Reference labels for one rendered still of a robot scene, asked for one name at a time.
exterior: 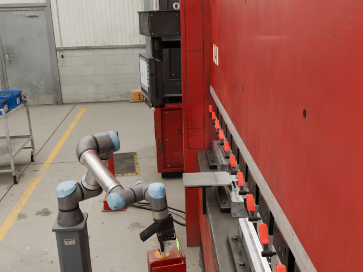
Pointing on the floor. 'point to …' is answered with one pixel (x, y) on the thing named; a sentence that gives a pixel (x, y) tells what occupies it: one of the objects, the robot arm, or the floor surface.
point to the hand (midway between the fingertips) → (162, 255)
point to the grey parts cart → (15, 147)
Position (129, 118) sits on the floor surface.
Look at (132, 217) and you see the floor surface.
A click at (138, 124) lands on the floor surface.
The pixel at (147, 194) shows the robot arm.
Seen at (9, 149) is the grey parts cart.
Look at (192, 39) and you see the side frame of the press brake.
